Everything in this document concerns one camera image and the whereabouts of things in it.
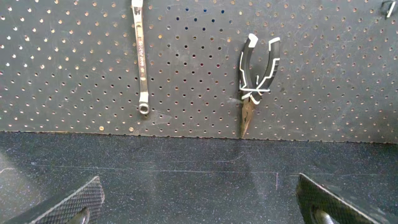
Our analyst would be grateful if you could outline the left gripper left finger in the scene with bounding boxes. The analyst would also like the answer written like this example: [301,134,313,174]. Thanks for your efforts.
[1,175,106,224]

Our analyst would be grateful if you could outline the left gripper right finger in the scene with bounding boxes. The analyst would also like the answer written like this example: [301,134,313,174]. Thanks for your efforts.
[295,172,398,224]

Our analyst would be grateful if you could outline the wrench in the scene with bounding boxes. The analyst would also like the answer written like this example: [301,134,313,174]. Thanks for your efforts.
[131,0,150,115]

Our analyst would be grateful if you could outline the black and white pliers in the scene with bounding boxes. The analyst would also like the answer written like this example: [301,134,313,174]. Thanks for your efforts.
[238,33,281,139]

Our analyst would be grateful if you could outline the black pegboard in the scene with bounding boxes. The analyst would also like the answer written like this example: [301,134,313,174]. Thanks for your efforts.
[0,0,398,144]

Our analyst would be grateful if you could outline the metal hook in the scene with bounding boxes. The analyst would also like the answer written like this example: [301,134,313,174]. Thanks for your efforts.
[381,0,397,19]
[238,86,271,94]

